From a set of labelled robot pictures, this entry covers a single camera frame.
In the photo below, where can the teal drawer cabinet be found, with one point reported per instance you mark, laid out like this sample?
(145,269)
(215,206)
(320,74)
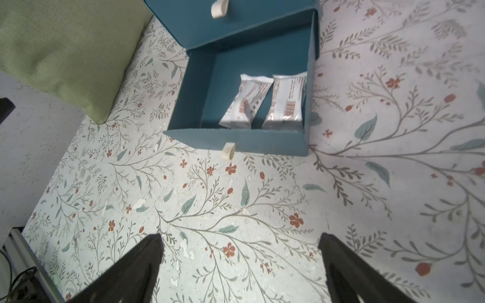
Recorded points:
(192,25)

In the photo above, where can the teal bottom drawer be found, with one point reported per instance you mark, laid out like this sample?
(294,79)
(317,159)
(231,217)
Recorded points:
(288,46)

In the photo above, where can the white cookie packet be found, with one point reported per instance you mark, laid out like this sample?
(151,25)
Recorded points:
(243,109)
(287,100)

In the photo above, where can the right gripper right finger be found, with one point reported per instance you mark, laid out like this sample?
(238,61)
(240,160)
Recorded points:
(351,279)

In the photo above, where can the green pillow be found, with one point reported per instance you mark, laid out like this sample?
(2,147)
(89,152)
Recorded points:
(77,51)

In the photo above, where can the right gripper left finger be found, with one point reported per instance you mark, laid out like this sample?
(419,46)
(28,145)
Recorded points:
(130,279)

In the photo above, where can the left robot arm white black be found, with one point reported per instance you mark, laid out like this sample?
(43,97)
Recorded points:
(6,108)

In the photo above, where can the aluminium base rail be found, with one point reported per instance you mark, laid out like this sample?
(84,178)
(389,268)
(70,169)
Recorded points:
(23,278)

